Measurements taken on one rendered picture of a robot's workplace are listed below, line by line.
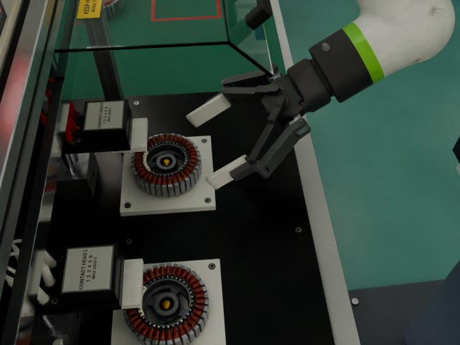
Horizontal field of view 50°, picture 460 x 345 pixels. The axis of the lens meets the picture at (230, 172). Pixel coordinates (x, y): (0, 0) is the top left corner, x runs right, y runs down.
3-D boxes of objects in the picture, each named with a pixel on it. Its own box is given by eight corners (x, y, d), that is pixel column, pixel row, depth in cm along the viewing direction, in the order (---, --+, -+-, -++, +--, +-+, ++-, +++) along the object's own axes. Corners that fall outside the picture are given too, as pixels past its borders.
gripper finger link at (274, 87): (276, 92, 73) (280, 84, 73) (217, 90, 80) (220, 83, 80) (287, 107, 76) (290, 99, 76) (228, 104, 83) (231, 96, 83)
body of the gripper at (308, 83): (340, 111, 73) (285, 143, 75) (319, 75, 78) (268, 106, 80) (323, 80, 67) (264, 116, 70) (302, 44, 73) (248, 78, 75)
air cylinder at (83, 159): (98, 163, 85) (91, 141, 81) (94, 198, 81) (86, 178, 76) (68, 164, 85) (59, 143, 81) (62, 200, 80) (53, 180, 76)
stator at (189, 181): (195, 141, 87) (194, 126, 84) (207, 192, 80) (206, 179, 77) (131, 151, 85) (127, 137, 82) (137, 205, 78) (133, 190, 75)
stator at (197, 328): (210, 273, 71) (209, 261, 68) (208, 352, 64) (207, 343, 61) (131, 274, 71) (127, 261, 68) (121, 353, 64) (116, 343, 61)
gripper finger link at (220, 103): (222, 95, 79) (221, 92, 80) (186, 118, 81) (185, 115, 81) (231, 106, 81) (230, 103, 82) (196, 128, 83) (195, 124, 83)
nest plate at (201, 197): (210, 139, 88) (210, 135, 87) (215, 210, 79) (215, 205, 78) (125, 144, 88) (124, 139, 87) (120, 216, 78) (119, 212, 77)
